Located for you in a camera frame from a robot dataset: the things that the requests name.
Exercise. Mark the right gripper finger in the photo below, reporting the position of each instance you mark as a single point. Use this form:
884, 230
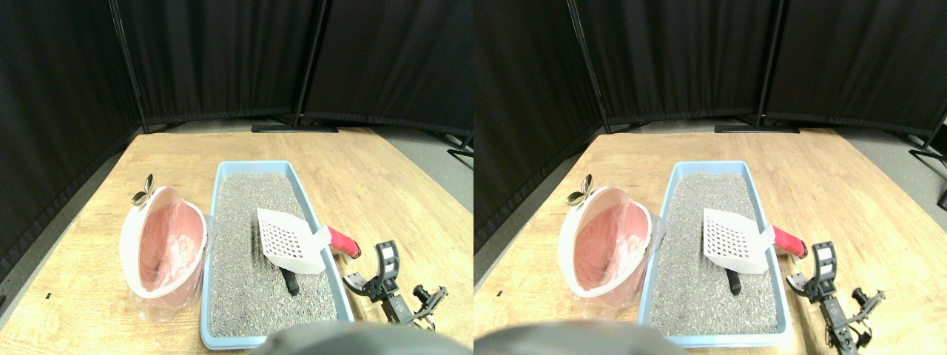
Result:
359, 290
390, 266
800, 288
826, 266

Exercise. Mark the black lump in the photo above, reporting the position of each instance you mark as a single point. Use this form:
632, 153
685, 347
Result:
734, 282
290, 282

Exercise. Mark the blue litter tray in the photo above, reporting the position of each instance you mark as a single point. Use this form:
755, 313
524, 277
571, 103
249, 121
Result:
688, 303
244, 296

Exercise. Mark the black curtain stand foot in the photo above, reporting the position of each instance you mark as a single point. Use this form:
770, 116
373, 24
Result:
758, 129
462, 151
296, 129
934, 151

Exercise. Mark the white bin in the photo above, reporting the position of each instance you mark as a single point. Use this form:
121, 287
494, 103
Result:
166, 251
603, 251

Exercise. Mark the black curtain stand pole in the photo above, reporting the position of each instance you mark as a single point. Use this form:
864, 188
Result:
772, 66
127, 66
586, 66
311, 66

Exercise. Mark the black bracket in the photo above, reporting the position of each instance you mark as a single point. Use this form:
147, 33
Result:
867, 302
429, 299

